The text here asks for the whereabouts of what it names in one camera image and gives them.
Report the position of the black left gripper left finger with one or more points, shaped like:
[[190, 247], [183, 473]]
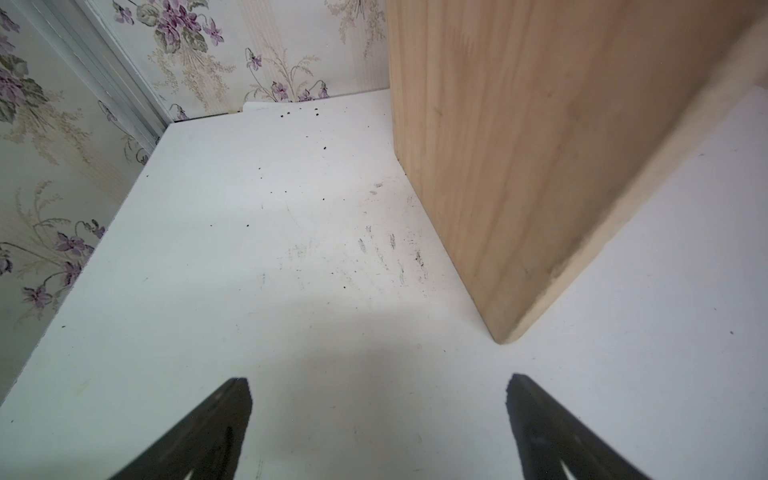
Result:
[[205, 444]]

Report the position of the wooden two-tier shelf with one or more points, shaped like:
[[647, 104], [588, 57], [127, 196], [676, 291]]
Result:
[[532, 131]]

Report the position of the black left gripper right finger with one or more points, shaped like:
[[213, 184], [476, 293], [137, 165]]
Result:
[[552, 443]]

